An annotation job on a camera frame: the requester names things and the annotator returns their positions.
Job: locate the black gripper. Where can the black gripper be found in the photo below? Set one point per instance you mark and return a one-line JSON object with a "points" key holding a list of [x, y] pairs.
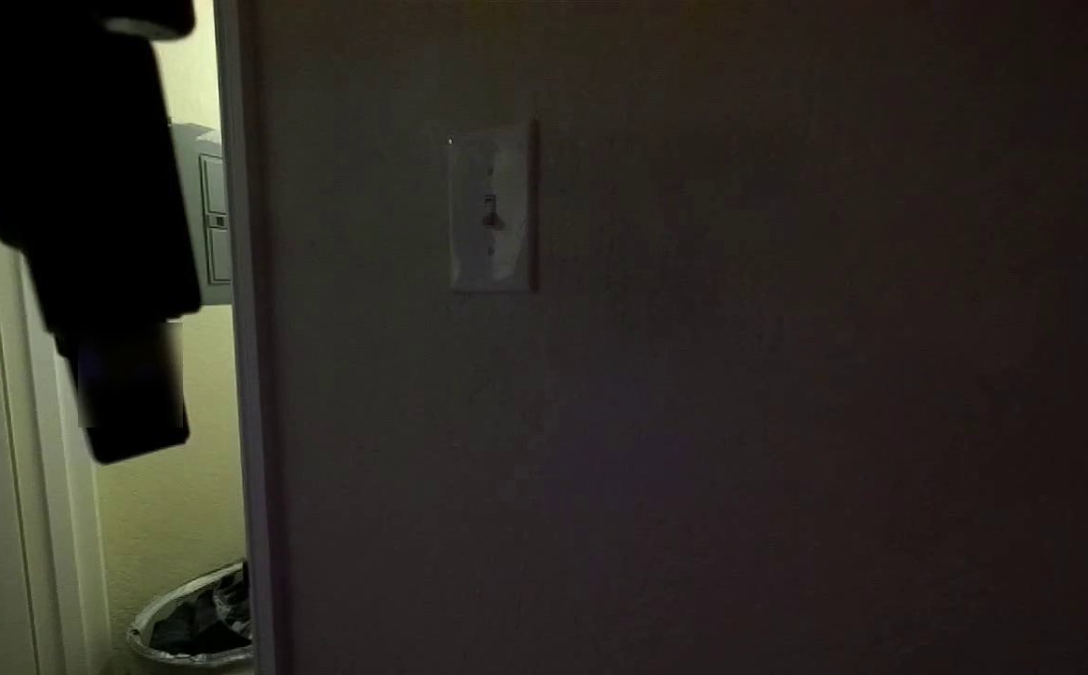
{"points": [[80, 173]]}

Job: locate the light switch toggle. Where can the light switch toggle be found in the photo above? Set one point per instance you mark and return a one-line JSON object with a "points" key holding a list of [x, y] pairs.
{"points": [[491, 217]]}

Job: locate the grey wall panel box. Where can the grey wall panel box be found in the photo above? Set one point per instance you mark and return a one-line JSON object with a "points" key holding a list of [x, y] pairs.
{"points": [[207, 211]]}

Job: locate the trash bin with black bag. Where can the trash bin with black bag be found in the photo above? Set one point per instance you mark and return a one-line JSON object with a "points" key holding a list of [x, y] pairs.
{"points": [[194, 626]]}

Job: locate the white light switch plate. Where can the white light switch plate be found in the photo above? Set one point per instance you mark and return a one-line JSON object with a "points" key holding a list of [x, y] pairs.
{"points": [[506, 162]]}

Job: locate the white door trim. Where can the white door trim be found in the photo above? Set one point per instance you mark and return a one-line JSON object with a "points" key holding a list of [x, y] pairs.
{"points": [[50, 502]]}

